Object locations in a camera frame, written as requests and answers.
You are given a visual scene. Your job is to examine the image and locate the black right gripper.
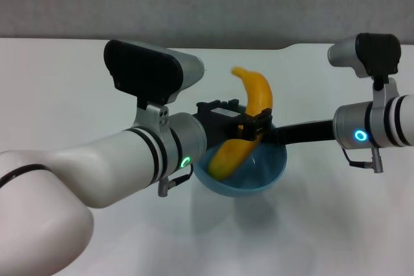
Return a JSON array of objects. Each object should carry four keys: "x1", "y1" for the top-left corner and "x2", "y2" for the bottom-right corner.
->
[{"x1": 258, "y1": 120, "x2": 336, "y2": 145}]

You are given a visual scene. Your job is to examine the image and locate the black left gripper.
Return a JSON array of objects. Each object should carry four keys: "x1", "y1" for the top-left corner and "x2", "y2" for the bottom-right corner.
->
[{"x1": 196, "y1": 98, "x2": 273, "y2": 151}]

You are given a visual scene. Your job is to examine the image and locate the yellow banana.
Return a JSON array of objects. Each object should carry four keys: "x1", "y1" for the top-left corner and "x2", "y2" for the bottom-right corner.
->
[{"x1": 208, "y1": 67, "x2": 274, "y2": 182}]

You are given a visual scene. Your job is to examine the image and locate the blue bowl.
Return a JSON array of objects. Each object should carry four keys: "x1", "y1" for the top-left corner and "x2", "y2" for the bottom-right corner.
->
[{"x1": 193, "y1": 103, "x2": 288, "y2": 198}]

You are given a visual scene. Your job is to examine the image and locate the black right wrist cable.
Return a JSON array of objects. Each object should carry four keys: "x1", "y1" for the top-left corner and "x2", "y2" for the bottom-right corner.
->
[{"x1": 342, "y1": 145, "x2": 384, "y2": 174}]

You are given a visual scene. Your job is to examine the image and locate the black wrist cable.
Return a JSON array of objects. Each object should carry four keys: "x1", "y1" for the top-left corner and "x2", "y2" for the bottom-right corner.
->
[
  {"x1": 342, "y1": 145, "x2": 384, "y2": 174},
  {"x1": 157, "y1": 174, "x2": 190, "y2": 198}
]

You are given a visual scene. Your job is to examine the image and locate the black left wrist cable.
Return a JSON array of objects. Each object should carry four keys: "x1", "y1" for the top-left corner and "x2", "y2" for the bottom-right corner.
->
[{"x1": 157, "y1": 174, "x2": 190, "y2": 198}]

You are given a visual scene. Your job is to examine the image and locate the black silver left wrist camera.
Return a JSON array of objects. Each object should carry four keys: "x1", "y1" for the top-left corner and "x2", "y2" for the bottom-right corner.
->
[{"x1": 103, "y1": 39, "x2": 205, "y2": 135}]

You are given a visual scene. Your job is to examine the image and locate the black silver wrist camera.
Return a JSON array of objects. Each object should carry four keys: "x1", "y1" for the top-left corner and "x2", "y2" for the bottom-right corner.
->
[
  {"x1": 327, "y1": 32, "x2": 402, "y2": 109},
  {"x1": 103, "y1": 39, "x2": 205, "y2": 135}
]

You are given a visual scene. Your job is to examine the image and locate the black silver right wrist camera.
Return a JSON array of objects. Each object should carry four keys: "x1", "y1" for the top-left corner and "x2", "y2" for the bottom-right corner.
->
[{"x1": 327, "y1": 32, "x2": 402, "y2": 109}]

